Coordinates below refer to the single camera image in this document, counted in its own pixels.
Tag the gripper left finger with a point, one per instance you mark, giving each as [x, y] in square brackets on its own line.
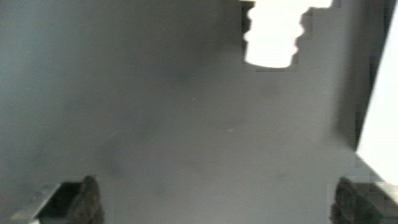
[65, 204]

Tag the white square tabletop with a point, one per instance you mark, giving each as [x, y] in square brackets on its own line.
[378, 147]

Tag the white table leg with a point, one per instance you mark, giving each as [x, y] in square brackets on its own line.
[276, 29]

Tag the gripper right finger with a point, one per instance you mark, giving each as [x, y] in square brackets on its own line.
[365, 205]

